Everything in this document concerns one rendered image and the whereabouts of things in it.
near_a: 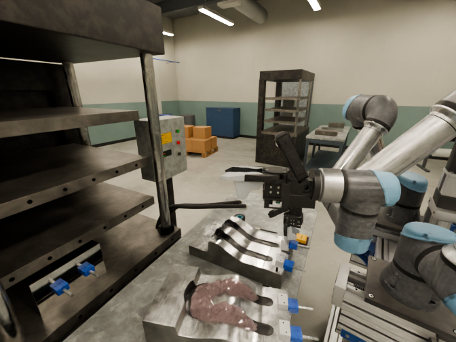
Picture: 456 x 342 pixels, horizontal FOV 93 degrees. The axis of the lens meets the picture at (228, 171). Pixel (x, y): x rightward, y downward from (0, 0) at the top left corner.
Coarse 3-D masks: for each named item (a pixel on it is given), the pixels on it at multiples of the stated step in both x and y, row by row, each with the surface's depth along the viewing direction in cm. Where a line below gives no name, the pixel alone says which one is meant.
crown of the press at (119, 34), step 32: (0, 0) 56; (32, 0) 61; (64, 0) 68; (96, 0) 76; (128, 0) 86; (0, 32) 67; (32, 32) 67; (64, 32) 69; (96, 32) 77; (128, 32) 88; (160, 32) 102
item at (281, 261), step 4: (280, 256) 99; (284, 256) 99; (276, 260) 97; (280, 260) 97; (284, 260) 98; (288, 260) 99; (276, 264) 97; (280, 264) 96; (284, 264) 96; (288, 264) 96; (292, 264) 96; (284, 268) 96; (288, 268) 95; (292, 268) 96; (296, 268) 95; (304, 272) 94
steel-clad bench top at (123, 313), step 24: (216, 216) 152; (264, 216) 152; (312, 216) 152; (192, 240) 128; (168, 264) 110; (192, 264) 110; (144, 288) 96; (288, 288) 96; (96, 312) 86; (120, 312) 86; (144, 312) 86; (72, 336) 78; (96, 336) 78; (120, 336) 78; (144, 336) 78
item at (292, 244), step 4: (288, 240) 105; (292, 240) 107; (284, 244) 105; (288, 244) 105; (292, 244) 104; (296, 244) 103; (284, 248) 106; (288, 248) 105; (292, 248) 104; (296, 248) 103; (308, 248) 102
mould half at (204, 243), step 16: (240, 224) 122; (208, 240) 119; (224, 240) 108; (240, 240) 112; (272, 240) 114; (208, 256) 110; (224, 256) 105; (240, 256) 103; (272, 256) 103; (288, 256) 103; (240, 272) 103; (256, 272) 98; (272, 272) 94
